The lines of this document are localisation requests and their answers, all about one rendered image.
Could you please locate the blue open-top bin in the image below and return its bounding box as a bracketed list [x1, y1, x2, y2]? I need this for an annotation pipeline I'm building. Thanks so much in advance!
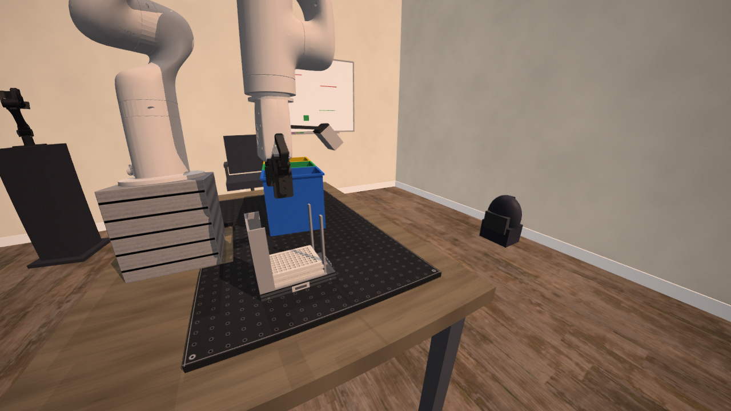
[260, 166, 326, 236]

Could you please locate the green bin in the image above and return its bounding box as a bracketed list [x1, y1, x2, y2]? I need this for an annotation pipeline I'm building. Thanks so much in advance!
[262, 161, 316, 170]

